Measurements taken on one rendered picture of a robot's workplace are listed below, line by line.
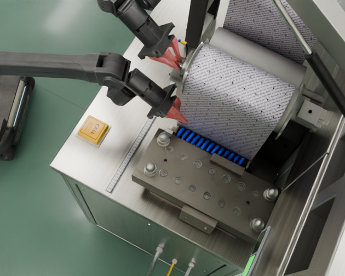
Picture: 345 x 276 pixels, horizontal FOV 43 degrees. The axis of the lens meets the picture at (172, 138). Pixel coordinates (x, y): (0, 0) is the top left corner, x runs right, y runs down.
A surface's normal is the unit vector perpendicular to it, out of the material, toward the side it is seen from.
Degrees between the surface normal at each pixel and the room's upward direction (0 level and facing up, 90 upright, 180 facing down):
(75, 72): 80
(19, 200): 0
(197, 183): 0
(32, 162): 0
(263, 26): 92
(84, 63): 11
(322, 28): 90
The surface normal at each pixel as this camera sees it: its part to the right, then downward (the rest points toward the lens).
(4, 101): 0.06, -0.37
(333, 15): 0.56, -0.04
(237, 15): -0.46, 0.83
